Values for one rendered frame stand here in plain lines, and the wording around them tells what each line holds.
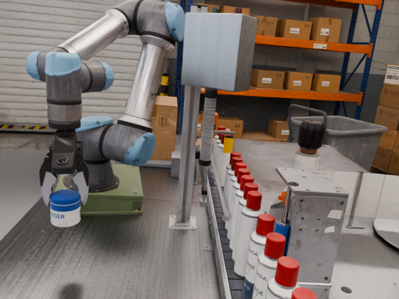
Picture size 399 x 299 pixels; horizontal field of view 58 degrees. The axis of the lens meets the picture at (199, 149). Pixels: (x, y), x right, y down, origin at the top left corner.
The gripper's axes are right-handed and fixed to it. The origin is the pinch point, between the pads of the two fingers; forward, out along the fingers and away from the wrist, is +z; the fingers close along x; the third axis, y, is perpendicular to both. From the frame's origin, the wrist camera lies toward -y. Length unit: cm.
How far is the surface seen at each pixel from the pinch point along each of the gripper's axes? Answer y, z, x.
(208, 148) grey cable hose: 5.6, -12.9, -36.1
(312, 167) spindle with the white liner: 20, -3, -77
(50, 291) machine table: -11.0, 16.7, 2.1
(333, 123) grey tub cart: 254, 30, -243
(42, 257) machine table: 3.1, 16.8, 6.5
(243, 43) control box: 4, -41, -43
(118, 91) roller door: 454, 33, -15
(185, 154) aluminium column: 17.5, -7.3, -32.5
